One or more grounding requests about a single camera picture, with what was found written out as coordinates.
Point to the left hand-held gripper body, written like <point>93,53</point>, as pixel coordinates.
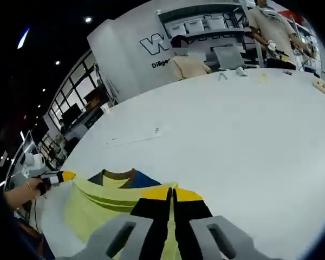
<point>35,162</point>

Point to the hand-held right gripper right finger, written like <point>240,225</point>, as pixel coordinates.
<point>227,241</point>

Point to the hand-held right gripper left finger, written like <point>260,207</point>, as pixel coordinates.
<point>119,238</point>

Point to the yellow-green garment with blue panel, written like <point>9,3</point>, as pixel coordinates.
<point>97,211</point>

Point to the person's left hand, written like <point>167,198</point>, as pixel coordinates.
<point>33,187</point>

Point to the black monitor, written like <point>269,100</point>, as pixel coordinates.
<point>71,113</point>

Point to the small white cup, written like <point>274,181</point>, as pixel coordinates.
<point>105,109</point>

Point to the ceiling light strip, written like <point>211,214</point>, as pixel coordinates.
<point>23,38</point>

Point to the small grey tool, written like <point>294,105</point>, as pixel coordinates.
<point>222,76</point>

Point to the small white cloth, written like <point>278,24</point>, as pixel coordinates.
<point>241,71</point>

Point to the grey box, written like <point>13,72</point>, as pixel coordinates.
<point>228,58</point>

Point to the white storage bin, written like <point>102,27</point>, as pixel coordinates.
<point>177,30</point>
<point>195,26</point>
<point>216,23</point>

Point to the grey metal shelf rack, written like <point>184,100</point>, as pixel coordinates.
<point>219,34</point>

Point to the glass window wall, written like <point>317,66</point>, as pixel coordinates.
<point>78,86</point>

